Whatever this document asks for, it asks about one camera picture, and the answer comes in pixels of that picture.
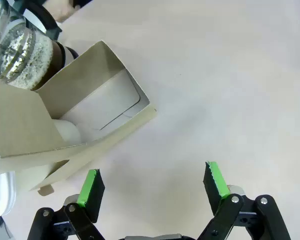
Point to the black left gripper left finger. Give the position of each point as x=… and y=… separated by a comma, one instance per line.
x=90, y=195

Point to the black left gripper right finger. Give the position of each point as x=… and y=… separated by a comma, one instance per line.
x=215, y=190

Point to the clear glass pitcher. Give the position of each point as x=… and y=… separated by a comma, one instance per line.
x=15, y=50

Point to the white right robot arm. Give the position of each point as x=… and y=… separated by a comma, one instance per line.
x=2, y=195

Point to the white paper cup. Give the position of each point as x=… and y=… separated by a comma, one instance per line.
x=68, y=132

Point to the person's hand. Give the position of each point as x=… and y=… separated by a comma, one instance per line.
x=63, y=10

